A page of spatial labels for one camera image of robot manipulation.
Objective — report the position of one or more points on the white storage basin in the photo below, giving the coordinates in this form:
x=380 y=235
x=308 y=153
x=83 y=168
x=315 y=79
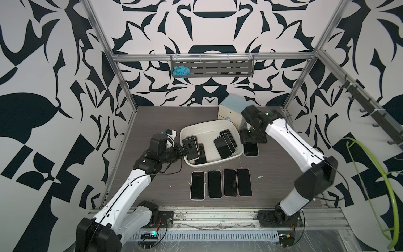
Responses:
x=206 y=133

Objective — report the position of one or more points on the small electronics board right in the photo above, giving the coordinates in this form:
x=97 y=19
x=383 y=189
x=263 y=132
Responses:
x=286 y=240

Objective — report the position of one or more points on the phone pink case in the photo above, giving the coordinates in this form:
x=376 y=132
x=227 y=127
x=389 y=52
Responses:
x=250 y=149
x=244 y=183

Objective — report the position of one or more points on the grey slotted wall rack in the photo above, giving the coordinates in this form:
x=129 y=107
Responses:
x=215 y=66

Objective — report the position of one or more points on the phone grey case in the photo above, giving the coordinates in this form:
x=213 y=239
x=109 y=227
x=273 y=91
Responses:
x=214 y=184

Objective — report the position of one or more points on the phone cream case in basin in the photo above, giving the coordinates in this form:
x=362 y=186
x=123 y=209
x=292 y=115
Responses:
x=192 y=144

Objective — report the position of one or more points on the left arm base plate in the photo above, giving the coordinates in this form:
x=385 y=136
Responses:
x=163 y=219

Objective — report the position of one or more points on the small electronics board left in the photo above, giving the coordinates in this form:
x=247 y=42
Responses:
x=150 y=236

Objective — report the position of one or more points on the phone dark lying in basin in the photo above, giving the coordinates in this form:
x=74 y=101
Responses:
x=202 y=156

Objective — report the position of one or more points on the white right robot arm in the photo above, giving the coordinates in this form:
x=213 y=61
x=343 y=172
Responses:
x=318 y=170

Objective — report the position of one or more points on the phone dark case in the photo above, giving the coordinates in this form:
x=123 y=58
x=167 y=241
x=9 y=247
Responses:
x=230 y=183

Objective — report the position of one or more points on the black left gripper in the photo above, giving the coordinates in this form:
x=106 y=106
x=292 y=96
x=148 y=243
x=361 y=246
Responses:
x=183 y=151

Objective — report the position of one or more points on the light blue drawer cabinet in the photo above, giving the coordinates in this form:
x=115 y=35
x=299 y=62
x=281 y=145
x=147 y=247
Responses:
x=230 y=109

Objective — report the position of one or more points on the phone white case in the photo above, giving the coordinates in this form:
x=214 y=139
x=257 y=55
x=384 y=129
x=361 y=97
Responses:
x=198 y=186

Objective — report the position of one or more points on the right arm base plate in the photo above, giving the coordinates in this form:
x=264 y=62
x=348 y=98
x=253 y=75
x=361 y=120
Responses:
x=275 y=219

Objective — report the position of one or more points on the small electronics board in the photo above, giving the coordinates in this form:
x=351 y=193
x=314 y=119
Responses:
x=150 y=236
x=286 y=240

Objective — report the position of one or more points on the dark wall hook rail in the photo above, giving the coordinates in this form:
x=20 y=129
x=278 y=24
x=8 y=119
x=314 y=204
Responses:
x=370 y=107

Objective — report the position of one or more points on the blue crumpled cloth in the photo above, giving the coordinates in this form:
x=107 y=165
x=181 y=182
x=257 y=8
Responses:
x=181 y=71

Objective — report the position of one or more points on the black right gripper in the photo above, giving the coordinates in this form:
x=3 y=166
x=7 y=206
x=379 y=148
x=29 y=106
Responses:
x=243 y=137

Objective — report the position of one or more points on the phone pale blue case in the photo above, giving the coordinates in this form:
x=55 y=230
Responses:
x=222 y=147

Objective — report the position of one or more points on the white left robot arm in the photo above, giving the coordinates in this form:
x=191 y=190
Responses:
x=112 y=226

